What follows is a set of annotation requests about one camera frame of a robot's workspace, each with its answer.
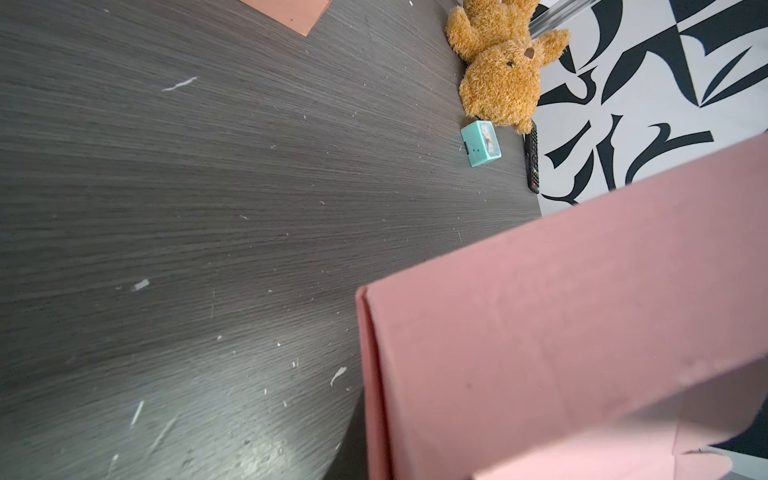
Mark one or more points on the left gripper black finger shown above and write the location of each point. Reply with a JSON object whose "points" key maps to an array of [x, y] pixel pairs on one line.
{"points": [[350, 462]]}

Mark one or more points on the pink cardboard box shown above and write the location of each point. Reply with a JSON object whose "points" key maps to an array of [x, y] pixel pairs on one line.
{"points": [[617, 339]]}

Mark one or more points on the orange cardboard box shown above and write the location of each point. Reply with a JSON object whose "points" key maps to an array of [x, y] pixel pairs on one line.
{"points": [[298, 15]]}

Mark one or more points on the small teal alarm clock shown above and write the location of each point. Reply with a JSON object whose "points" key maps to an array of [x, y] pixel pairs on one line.
{"points": [[481, 143]]}

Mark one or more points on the black remote control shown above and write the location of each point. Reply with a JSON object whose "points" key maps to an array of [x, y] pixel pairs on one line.
{"points": [[531, 159]]}

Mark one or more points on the brown teddy bear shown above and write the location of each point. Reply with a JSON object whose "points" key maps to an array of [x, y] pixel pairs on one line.
{"points": [[502, 82]]}

